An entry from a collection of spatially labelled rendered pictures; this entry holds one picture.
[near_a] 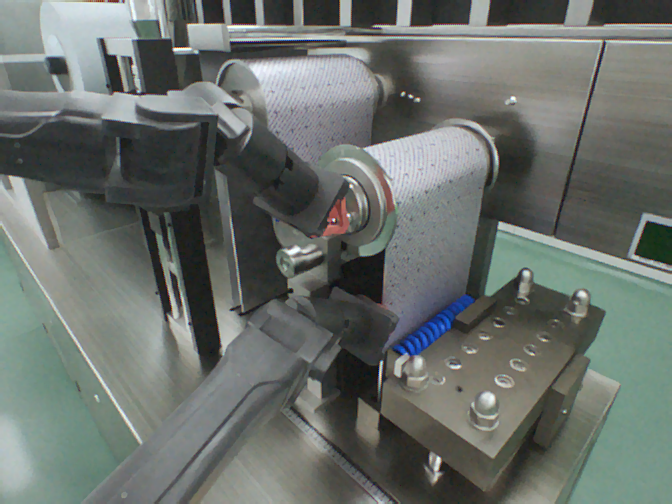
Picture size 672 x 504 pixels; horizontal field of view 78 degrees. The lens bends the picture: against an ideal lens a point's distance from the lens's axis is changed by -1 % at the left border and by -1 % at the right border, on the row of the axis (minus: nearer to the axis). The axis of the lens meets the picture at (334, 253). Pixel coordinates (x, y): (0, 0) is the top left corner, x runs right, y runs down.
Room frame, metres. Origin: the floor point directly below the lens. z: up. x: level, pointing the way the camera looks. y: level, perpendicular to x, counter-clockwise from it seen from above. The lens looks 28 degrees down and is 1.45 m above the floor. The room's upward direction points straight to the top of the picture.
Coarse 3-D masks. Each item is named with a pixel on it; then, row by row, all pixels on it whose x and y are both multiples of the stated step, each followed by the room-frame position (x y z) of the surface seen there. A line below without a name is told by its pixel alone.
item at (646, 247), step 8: (648, 224) 0.54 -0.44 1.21; (656, 224) 0.53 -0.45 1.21; (648, 232) 0.54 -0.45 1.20; (656, 232) 0.53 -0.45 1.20; (664, 232) 0.52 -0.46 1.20; (648, 240) 0.53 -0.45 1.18; (656, 240) 0.53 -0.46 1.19; (664, 240) 0.52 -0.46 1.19; (640, 248) 0.54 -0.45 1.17; (648, 248) 0.53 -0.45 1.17; (656, 248) 0.52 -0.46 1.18; (664, 248) 0.52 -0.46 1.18; (648, 256) 0.53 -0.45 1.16; (656, 256) 0.52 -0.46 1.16; (664, 256) 0.52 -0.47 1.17
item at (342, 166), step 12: (480, 144) 0.66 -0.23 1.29; (336, 168) 0.52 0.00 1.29; (348, 168) 0.51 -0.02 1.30; (360, 168) 0.49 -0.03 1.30; (360, 180) 0.49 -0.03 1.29; (372, 180) 0.48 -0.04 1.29; (372, 192) 0.48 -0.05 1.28; (372, 204) 0.48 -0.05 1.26; (384, 204) 0.47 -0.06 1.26; (372, 216) 0.48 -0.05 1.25; (384, 216) 0.47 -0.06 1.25; (372, 228) 0.48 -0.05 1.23; (348, 240) 0.51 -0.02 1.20; (360, 240) 0.49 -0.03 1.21; (372, 240) 0.48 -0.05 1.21
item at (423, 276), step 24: (456, 216) 0.58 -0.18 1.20; (432, 240) 0.54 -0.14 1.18; (456, 240) 0.59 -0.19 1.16; (408, 264) 0.50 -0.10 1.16; (432, 264) 0.55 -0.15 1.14; (456, 264) 0.60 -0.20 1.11; (384, 288) 0.47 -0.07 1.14; (408, 288) 0.51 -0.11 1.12; (432, 288) 0.55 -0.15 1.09; (456, 288) 0.61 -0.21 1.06; (408, 312) 0.51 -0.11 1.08; (432, 312) 0.56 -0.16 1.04
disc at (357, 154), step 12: (324, 156) 0.55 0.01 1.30; (336, 156) 0.53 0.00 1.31; (348, 156) 0.52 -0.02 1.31; (360, 156) 0.50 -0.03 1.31; (372, 156) 0.49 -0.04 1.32; (324, 168) 0.55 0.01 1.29; (372, 168) 0.49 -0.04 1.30; (384, 180) 0.47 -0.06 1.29; (384, 192) 0.47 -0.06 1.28; (396, 204) 0.46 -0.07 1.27; (396, 216) 0.46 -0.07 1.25; (384, 228) 0.47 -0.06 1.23; (384, 240) 0.47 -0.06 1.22; (360, 252) 0.50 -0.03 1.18; (372, 252) 0.48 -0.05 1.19
